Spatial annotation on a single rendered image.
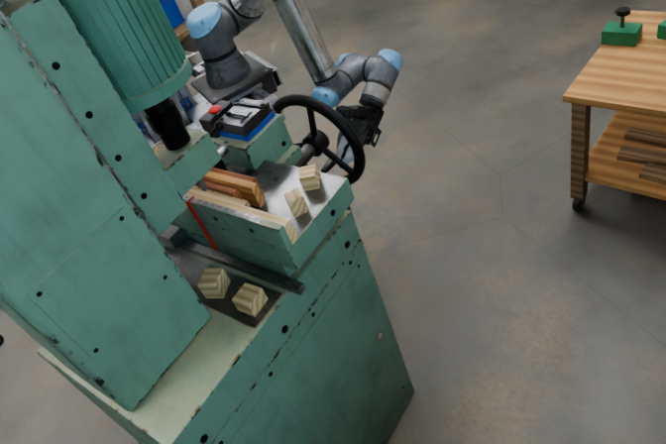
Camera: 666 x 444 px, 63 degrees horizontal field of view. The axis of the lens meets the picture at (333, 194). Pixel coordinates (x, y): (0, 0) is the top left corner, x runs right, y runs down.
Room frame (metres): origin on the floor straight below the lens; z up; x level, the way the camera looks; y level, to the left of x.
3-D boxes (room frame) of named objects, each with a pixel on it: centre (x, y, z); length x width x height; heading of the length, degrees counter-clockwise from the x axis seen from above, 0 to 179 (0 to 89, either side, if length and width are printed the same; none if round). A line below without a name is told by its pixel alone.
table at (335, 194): (1.05, 0.21, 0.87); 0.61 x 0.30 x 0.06; 43
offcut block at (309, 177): (0.89, 0.03, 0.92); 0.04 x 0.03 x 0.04; 163
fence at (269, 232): (0.95, 0.31, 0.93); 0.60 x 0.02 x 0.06; 43
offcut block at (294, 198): (0.82, 0.07, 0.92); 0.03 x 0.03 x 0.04; 9
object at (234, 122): (1.11, 0.15, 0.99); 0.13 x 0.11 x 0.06; 43
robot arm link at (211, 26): (1.71, 0.18, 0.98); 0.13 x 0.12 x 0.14; 130
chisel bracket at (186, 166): (0.92, 0.26, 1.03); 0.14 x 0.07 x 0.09; 133
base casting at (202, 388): (0.85, 0.33, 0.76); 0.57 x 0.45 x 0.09; 133
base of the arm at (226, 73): (1.70, 0.19, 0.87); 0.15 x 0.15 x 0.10
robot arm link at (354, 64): (1.44, -0.18, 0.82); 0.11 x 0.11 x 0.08; 40
